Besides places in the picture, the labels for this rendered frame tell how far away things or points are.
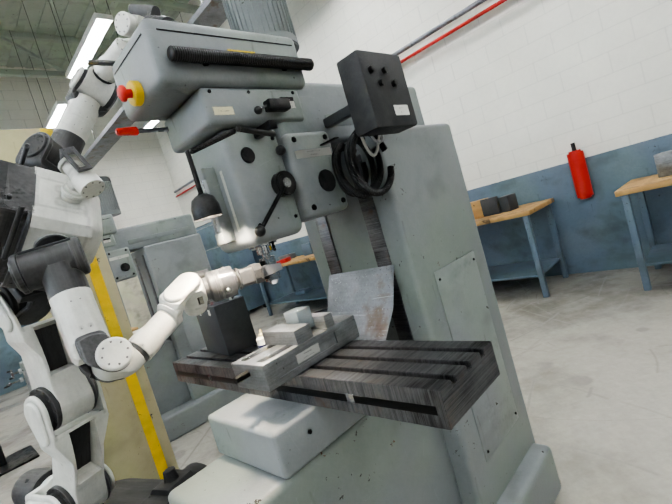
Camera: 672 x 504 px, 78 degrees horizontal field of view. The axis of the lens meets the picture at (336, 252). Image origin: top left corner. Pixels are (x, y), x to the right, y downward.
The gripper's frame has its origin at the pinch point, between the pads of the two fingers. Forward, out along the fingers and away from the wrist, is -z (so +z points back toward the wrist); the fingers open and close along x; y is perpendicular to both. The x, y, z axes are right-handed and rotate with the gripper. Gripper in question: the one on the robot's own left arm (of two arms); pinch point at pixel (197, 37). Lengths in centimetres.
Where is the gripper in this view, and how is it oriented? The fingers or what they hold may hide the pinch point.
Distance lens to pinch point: 138.9
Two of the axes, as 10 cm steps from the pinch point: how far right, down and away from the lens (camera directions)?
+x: -4.2, 1.9, -8.9
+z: -8.9, -2.9, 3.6
